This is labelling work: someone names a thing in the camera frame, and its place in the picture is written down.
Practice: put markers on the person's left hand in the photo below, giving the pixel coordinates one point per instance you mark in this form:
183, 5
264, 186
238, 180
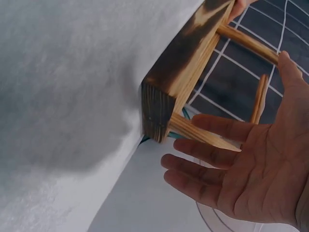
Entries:
241, 8

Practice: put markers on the person's left fingers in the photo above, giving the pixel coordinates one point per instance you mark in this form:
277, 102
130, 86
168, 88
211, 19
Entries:
241, 8

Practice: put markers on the scorched wooden frame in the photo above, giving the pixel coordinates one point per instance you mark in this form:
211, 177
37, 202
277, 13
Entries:
183, 60

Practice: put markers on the person's right hand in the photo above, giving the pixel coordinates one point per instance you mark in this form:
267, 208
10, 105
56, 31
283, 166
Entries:
270, 169

